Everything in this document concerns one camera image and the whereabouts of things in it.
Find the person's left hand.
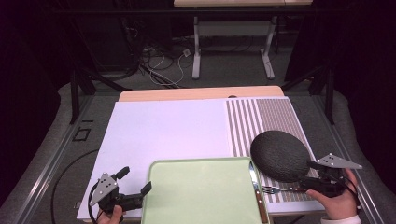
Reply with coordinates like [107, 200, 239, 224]
[96, 204, 125, 224]

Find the bundle of black cables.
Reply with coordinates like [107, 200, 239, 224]
[115, 15, 150, 80]

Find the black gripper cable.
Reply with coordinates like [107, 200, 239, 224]
[87, 181, 103, 223]
[330, 172, 361, 210]

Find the black floor cable loop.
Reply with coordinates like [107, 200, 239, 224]
[50, 148, 101, 224]

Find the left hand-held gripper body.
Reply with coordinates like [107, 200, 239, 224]
[89, 172, 144, 214]

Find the aluminium floor rail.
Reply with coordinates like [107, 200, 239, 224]
[10, 95, 94, 224]
[311, 95, 387, 224]

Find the light green plastic tray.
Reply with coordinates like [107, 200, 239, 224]
[140, 156, 271, 224]

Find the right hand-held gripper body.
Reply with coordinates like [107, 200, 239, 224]
[311, 152, 364, 199]

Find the desk with white metal legs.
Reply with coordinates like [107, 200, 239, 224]
[173, 0, 313, 81]

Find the person's right hand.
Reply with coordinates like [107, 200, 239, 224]
[304, 168, 360, 220]

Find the grey striped placemat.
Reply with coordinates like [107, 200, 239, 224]
[225, 97, 322, 204]

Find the silver fork with brown handle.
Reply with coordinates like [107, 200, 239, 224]
[261, 185, 307, 196]

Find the white placemat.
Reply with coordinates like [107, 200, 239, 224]
[76, 96, 326, 222]

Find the table knife with brown handle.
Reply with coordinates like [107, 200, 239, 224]
[247, 161, 269, 224]

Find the dark curtain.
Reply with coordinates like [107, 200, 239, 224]
[284, 0, 396, 195]
[0, 0, 74, 203]

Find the black round plate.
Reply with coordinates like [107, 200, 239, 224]
[249, 130, 312, 184]

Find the black metal stand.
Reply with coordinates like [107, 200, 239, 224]
[280, 64, 335, 125]
[68, 66, 127, 125]

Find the white floor cable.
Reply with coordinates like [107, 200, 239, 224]
[146, 50, 190, 89]

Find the light wooden table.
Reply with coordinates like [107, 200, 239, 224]
[118, 85, 285, 103]

